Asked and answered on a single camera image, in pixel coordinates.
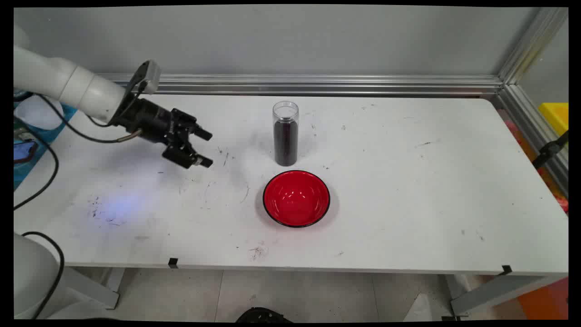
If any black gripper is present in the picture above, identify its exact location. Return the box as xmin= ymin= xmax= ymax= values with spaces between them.
xmin=113 ymin=97 xmax=214 ymax=170

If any clear jar of dark seeds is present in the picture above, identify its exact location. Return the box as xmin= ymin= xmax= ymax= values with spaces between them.
xmin=272 ymin=101 xmax=300 ymax=167

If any red bowl with black rim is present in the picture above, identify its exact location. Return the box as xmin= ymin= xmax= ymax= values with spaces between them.
xmin=262 ymin=170 xmax=331 ymax=228

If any white plastic bag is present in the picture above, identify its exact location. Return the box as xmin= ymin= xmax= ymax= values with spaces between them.
xmin=17 ymin=94 xmax=64 ymax=131

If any teal box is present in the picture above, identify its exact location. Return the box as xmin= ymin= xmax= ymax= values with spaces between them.
xmin=14 ymin=89 xmax=79 ymax=189

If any smartphone with lit screen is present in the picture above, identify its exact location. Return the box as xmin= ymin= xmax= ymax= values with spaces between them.
xmin=14 ymin=141 xmax=39 ymax=164

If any grey table leg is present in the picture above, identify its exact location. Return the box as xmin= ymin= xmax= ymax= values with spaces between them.
xmin=447 ymin=272 xmax=568 ymax=318
xmin=64 ymin=267 xmax=126 ymax=310

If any black object on floor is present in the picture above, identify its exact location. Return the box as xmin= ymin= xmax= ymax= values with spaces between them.
xmin=236 ymin=307 xmax=294 ymax=323

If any black stand pole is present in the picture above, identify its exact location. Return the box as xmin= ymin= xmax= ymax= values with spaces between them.
xmin=532 ymin=131 xmax=569 ymax=169

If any orange crate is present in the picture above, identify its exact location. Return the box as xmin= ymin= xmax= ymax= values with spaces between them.
xmin=517 ymin=277 xmax=569 ymax=319

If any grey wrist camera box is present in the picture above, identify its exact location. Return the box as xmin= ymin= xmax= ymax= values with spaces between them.
xmin=132 ymin=60 xmax=161 ymax=96

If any black cable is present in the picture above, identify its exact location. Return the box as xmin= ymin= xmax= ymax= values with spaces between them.
xmin=22 ymin=231 xmax=65 ymax=319
xmin=34 ymin=93 xmax=143 ymax=144
xmin=14 ymin=116 xmax=60 ymax=212

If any aluminium frame rail long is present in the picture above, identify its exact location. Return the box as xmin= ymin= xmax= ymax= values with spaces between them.
xmin=98 ymin=74 xmax=504 ymax=97

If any aluminium frame rail short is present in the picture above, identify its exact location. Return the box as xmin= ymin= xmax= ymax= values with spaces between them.
xmin=492 ymin=84 xmax=569 ymax=198

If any aluminium frame corner post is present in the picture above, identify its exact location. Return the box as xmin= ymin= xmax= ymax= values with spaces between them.
xmin=498 ymin=7 xmax=569 ymax=85

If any yellow plastic bracket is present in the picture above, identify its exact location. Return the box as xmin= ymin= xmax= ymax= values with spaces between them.
xmin=538 ymin=103 xmax=569 ymax=136

